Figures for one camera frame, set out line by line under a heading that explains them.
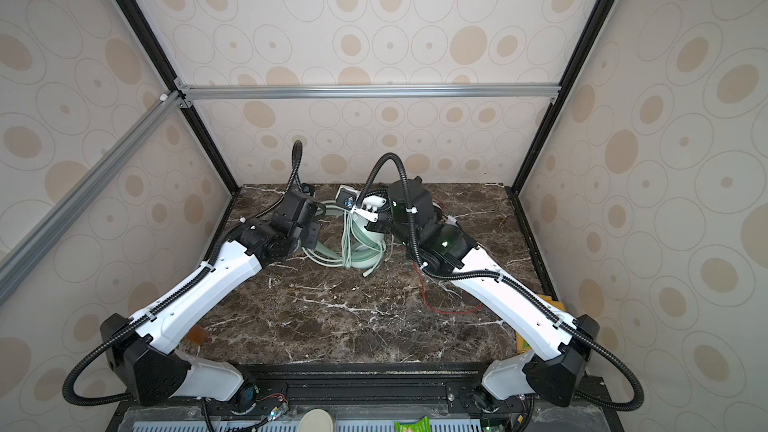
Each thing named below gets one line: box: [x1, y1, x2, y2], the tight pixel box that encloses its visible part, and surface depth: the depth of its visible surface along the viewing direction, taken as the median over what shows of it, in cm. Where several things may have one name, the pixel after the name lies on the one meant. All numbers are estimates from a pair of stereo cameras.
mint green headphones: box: [314, 201, 387, 269], surface depth 76 cm
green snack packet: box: [394, 416, 431, 432], surface depth 70 cm
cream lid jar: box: [299, 408, 333, 432], surface depth 66 cm
